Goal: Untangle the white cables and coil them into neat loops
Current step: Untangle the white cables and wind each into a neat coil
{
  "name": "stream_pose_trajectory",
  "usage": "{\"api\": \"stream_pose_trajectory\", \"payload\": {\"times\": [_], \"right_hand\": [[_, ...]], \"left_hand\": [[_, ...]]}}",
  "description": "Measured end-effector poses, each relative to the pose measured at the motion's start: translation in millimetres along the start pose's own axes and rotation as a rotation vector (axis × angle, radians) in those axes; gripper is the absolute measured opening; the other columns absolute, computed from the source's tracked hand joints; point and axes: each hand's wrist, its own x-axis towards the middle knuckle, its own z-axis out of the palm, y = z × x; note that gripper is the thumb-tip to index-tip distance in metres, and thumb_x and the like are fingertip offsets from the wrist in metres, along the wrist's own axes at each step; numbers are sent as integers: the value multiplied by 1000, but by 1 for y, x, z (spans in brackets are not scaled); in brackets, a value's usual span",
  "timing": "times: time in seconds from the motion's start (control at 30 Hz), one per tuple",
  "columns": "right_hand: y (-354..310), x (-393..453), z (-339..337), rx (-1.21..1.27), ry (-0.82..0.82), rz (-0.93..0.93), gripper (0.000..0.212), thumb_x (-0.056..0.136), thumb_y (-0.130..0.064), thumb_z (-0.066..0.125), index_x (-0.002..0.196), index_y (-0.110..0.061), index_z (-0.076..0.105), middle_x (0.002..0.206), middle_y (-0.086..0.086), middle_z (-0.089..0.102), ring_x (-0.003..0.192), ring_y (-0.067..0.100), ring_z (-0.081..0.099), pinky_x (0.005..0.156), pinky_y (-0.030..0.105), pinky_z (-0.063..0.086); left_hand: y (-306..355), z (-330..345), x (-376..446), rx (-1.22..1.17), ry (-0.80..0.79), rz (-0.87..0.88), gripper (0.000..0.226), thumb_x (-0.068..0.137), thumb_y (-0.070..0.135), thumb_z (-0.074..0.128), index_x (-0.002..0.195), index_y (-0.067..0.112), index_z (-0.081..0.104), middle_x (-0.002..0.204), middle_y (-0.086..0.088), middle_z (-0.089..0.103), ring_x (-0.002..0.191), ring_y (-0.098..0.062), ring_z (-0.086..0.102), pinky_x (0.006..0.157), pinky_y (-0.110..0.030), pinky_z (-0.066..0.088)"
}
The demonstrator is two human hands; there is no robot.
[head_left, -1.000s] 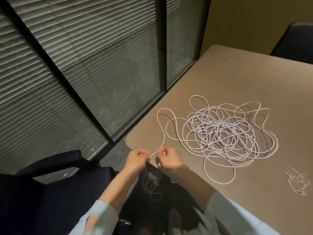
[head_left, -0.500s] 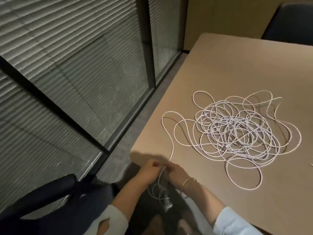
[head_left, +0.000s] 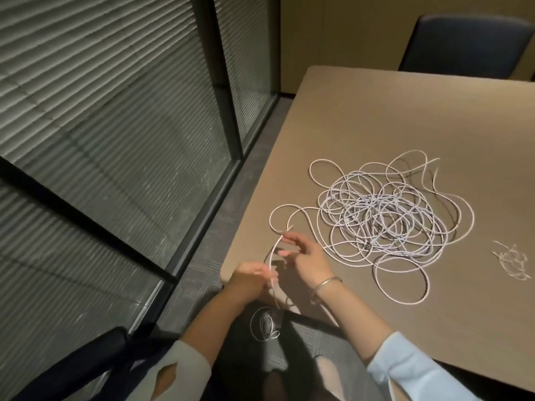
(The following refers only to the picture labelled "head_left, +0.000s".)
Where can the person's legs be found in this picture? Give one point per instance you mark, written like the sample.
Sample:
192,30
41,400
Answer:
332,380

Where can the person's left hand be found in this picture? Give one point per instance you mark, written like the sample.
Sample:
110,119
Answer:
251,283

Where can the bunch of white twist ties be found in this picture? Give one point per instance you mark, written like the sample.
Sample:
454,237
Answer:
512,260

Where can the glass partition with grey blinds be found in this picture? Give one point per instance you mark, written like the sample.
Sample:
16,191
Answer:
104,100

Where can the person's right forearm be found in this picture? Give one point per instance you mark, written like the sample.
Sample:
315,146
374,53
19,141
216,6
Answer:
359,321

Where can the brown table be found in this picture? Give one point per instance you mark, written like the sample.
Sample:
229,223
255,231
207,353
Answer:
376,112

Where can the dark meeting chair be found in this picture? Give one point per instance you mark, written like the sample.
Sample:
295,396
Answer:
459,45

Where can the person's left forearm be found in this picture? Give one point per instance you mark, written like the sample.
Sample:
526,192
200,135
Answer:
209,325

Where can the person's right hand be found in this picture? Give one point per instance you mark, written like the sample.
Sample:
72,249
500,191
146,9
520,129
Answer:
311,267

